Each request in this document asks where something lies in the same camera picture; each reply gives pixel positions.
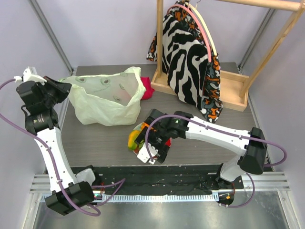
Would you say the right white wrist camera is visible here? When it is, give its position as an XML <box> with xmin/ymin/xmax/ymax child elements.
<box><xmin>137</xmin><ymin>143</ymin><xmax>158</xmax><ymax>165</ymax></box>

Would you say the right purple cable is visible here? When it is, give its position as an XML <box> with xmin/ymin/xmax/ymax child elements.
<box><xmin>145</xmin><ymin>114</ymin><xmax>288</xmax><ymax>208</ymax></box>

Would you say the purple cable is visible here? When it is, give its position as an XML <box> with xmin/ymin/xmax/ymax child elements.
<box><xmin>145</xmin><ymin>114</ymin><xmax>288</xmax><ymax>208</ymax></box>
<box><xmin>0</xmin><ymin>80</ymin><xmax>126</xmax><ymax>217</ymax></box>

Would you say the black white patterned garment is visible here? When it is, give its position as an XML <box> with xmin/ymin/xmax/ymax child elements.
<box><xmin>163</xmin><ymin>15</ymin><xmax>208</xmax><ymax>110</ymax></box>

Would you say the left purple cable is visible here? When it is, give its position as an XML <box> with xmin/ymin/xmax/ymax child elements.
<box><xmin>0</xmin><ymin>80</ymin><xmax>126</xmax><ymax>217</ymax></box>

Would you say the fake orange pineapple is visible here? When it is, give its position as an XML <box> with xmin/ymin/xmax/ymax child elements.
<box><xmin>140</xmin><ymin>122</ymin><xmax>156</xmax><ymax>132</ymax></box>

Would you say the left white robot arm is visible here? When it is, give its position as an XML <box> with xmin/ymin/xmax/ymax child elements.
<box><xmin>14</xmin><ymin>75</ymin><xmax>102</xmax><ymax>216</ymax></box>

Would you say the red folded cloth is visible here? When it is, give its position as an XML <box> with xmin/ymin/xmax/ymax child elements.
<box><xmin>141</xmin><ymin>77</ymin><xmax>155</xmax><ymax>100</ymax></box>

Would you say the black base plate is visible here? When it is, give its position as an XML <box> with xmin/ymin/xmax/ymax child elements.
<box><xmin>69</xmin><ymin>164</ymin><xmax>272</xmax><ymax>195</ymax></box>

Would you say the fake orange green mango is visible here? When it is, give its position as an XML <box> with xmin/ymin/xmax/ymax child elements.
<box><xmin>127</xmin><ymin>130</ymin><xmax>141</xmax><ymax>150</ymax></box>

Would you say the translucent plastic bag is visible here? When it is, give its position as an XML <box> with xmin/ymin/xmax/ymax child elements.
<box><xmin>60</xmin><ymin>66</ymin><xmax>146</xmax><ymax>126</ymax></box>

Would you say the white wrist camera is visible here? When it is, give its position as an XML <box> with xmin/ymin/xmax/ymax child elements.
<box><xmin>137</xmin><ymin>143</ymin><xmax>158</xmax><ymax>165</ymax></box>
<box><xmin>13</xmin><ymin>66</ymin><xmax>47</xmax><ymax>84</ymax></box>

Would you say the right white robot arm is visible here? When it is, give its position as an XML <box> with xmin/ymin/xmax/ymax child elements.
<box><xmin>127</xmin><ymin>109</ymin><xmax>267</xmax><ymax>190</ymax></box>

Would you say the fake red fruit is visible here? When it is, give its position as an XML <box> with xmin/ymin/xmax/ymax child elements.
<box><xmin>165</xmin><ymin>138</ymin><xmax>172</xmax><ymax>147</ymax></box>

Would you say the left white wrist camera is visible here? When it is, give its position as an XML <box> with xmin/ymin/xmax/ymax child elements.
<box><xmin>13</xmin><ymin>66</ymin><xmax>47</xmax><ymax>84</ymax></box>

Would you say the wooden clothes rack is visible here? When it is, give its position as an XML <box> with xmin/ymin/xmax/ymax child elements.
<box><xmin>151</xmin><ymin>0</ymin><xmax>305</xmax><ymax>111</ymax></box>

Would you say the orange grey patterned garment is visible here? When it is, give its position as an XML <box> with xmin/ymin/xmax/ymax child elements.
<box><xmin>162</xmin><ymin>0</ymin><xmax>223</xmax><ymax>123</ymax></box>

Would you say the cream hanger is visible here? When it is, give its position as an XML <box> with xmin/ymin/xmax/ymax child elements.
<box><xmin>186</xmin><ymin>2</ymin><xmax>217</xmax><ymax>56</ymax></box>

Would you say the fake green custard apple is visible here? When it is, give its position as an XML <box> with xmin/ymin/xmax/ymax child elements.
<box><xmin>139</xmin><ymin>140</ymin><xmax>145</xmax><ymax>149</ymax></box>

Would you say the red and teal plate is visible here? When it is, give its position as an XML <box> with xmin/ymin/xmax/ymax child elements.
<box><xmin>132</xmin><ymin>123</ymin><xmax>141</xmax><ymax>155</ymax></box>

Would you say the pink hanger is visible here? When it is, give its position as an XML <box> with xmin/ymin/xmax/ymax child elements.
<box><xmin>167</xmin><ymin>4</ymin><xmax>212</xmax><ymax>62</ymax></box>

